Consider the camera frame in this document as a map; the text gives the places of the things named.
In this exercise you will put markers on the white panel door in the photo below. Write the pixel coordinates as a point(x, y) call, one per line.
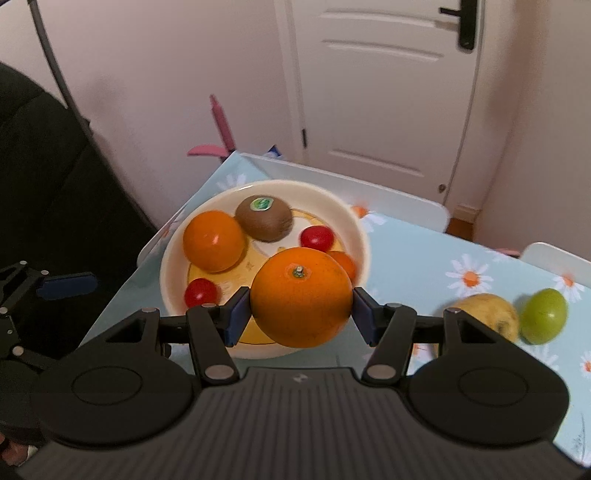
point(383, 92)

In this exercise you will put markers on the red tomato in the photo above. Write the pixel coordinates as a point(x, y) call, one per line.
point(317, 237)
point(201, 293)

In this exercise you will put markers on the pink plastic stand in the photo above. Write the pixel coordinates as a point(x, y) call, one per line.
point(221, 124)

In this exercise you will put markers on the cream oval cartoon dish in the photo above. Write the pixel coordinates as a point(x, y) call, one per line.
point(323, 203)

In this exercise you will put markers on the yellow pear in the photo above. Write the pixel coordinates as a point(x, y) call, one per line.
point(496, 311)

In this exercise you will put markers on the small tangerine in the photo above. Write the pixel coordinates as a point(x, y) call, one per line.
point(345, 265)

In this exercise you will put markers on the light blue daisy tablecloth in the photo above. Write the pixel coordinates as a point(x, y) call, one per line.
point(415, 277)

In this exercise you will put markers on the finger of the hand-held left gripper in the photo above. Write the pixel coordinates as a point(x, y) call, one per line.
point(21, 341)
point(69, 284)

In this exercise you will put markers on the grey curved tube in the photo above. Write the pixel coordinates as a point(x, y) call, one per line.
point(53, 60)

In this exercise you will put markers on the orange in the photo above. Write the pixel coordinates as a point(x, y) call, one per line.
point(300, 295)
point(214, 240)

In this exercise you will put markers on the black chair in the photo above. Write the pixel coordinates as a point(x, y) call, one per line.
point(46, 184)

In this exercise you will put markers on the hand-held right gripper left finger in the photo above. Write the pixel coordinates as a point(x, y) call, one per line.
point(238, 316)

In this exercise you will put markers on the green apple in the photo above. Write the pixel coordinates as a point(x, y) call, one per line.
point(544, 316)

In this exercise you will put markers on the small blue white object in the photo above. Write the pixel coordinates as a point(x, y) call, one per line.
point(274, 151)

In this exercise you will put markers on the brown kiwi with green sticker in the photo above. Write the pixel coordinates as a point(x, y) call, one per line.
point(264, 219)

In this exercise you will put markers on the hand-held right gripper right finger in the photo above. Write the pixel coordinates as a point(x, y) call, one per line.
point(364, 317)

